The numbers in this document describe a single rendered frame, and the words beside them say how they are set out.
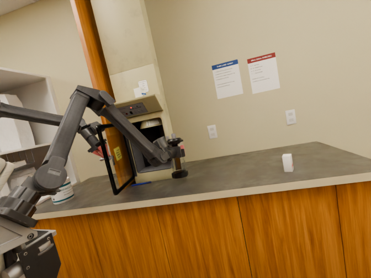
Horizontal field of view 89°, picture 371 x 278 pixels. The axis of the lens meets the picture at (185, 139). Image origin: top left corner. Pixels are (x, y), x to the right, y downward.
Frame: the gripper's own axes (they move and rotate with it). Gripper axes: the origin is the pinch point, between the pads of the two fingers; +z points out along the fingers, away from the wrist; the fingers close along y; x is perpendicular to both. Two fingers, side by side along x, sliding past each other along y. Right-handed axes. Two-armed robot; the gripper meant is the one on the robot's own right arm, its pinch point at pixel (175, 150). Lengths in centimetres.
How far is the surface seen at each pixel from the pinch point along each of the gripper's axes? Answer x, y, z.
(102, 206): 24, 43, -19
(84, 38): -77, 44, -7
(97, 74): -57, 44, -1
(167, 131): -13.1, 5.9, 8.3
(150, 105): -30.6, 11.3, 0.0
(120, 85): -48, 32, 5
